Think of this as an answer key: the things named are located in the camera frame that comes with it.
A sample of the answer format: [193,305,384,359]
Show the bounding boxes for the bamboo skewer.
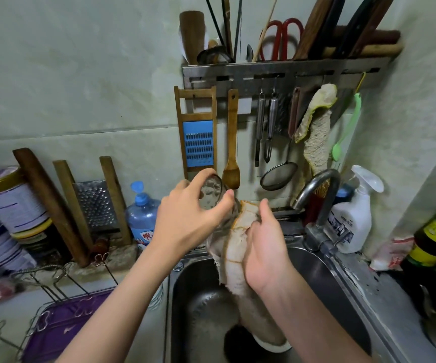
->
[252,0,281,61]

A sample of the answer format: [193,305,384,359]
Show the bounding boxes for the wall mounted metal utensil rack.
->
[182,56,393,95]

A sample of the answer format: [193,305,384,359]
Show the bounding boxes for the small blue water bottle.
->
[125,181,162,250]

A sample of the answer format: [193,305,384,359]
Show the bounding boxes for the white plate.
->
[252,332,293,354]

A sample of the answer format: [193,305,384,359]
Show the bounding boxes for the stack of labelled tin cans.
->
[0,166,60,277]

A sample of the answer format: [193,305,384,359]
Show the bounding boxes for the wooden framed metal grater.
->
[52,155,133,250]

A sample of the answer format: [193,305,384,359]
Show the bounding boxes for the red handled scissors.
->
[259,17,305,61]

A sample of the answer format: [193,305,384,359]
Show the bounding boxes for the pink and white plastic bag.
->
[369,236,417,273]

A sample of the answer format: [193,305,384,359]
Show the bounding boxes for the red container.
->
[303,194,323,227]

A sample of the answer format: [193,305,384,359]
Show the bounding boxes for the wooden spatula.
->
[223,88,242,191]

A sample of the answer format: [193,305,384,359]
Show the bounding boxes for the dark wooden handle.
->
[332,28,402,47]

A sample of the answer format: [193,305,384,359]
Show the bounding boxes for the hanging loofah sponge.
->
[292,83,339,177]

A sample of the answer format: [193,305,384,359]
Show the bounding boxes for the light wooden handle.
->
[322,43,404,61]

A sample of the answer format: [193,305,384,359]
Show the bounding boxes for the white spray bottle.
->
[325,164,386,254]

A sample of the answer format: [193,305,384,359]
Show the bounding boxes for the person's right hand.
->
[244,196,295,295]

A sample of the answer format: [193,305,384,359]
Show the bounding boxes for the blue capped bottle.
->
[335,184,355,205]

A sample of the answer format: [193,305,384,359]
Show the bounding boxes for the wooden slicer with blue blade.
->
[174,85,219,180]

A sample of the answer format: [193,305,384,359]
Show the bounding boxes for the mesh strainer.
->
[259,87,304,192]

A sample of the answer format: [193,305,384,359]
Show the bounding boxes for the beige dish cloth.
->
[206,199,289,348]

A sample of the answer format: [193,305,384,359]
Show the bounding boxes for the wooden rolling pin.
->
[13,147,90,268]

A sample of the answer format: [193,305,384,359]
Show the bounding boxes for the wooden scoop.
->
[179,10,206,65]

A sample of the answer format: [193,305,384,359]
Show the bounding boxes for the metal peeler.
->
[253,88,268,168]
[263,90,280,165]

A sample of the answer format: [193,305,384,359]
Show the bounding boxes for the dark metal ladle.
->
[197,45,233,65]

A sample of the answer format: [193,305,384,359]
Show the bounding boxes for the metal wire cup rack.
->
[0,253,128,363]

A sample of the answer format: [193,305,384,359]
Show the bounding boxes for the metal faucet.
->
[290,168,348,258]

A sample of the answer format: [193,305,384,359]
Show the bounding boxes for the purple plastic tray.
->
[21,289,117,363]

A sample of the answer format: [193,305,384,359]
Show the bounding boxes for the black handled knife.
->
[332,0,382,59]
[307,0,349,59]

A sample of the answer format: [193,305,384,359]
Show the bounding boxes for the bundle of dark chopsticks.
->
[203,0,245,61]

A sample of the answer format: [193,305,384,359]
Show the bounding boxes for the person's left forearm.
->
[55,241,177,363]

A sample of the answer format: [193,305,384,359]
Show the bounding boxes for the person's right forearm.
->
[259,279,378,363]

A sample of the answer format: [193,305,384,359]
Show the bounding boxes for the stainless steel sink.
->
[163,238,431,363]

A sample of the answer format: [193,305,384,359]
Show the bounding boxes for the brown handled knife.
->
[292,0,339,61]
[348,0,398,57]

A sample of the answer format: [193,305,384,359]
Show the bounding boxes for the person's left hand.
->
[151,168,236,258]

